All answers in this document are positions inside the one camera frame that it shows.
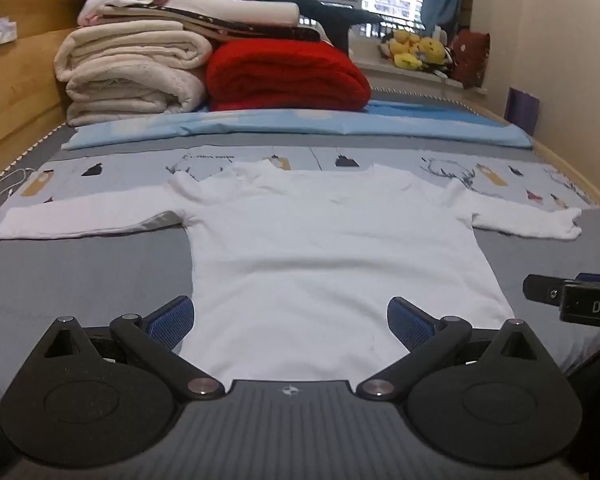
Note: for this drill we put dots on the white long-sleeve shirt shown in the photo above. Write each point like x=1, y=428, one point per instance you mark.
x=330, y=240

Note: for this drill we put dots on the cream folded quilt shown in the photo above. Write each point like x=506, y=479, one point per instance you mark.
x=130, y=70

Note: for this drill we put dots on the red folded blanket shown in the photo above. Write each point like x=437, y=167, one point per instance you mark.
x=285, y=77

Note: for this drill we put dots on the grey mattress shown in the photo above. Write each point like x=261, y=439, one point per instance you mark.
x=80, y=270

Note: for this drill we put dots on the yellow plush toy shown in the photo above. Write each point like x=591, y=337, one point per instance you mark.
x=405, y=50
x=432, y=50

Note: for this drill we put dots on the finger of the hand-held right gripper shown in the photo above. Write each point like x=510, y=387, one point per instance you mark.
x=542, y=290

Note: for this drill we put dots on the purple box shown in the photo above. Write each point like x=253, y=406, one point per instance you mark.
x=522, y=110

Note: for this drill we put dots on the white folded sheet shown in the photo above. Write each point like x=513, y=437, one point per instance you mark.
x=240, y=10

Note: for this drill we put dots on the wooden bed frame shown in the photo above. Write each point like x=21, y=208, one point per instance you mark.
x=20, y=90

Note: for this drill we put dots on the deer printed bed sheet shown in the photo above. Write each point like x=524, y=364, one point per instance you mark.
x=130, y=170

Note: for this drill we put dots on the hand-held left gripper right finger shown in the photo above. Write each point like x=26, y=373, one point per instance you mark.
x=411, y=324

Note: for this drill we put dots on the light blue bed sheet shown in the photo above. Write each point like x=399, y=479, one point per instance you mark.
x=280, y=125

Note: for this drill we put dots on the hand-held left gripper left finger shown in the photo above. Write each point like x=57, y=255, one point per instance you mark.
x=169, y=322

